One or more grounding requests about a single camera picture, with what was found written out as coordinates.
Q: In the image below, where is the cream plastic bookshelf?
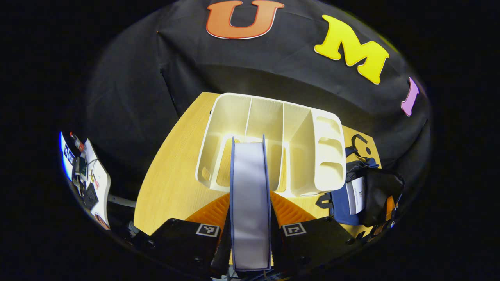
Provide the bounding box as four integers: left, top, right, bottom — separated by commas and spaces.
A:
195, 92, 347, 197

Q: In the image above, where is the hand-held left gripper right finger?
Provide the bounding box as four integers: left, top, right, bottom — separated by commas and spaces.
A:
270, 191, 356, 270

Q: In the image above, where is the white cover book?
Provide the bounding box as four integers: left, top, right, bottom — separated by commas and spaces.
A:
346, 176, 366, 215

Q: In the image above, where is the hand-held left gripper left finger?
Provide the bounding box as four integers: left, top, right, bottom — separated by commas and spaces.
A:
150, 192, 232, 276

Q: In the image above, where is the white side desk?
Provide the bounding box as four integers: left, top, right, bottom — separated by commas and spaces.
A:
68, 137, 112, 231

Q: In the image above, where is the lavender cover book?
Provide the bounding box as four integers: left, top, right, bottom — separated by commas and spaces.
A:
229, 135, 273, 272

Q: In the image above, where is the navy blue schoolbag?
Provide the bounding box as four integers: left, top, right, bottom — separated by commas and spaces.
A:
316, 134, 405, 237

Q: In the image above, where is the computer monitor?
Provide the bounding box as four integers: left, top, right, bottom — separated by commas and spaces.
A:
59, 132, 77, 182

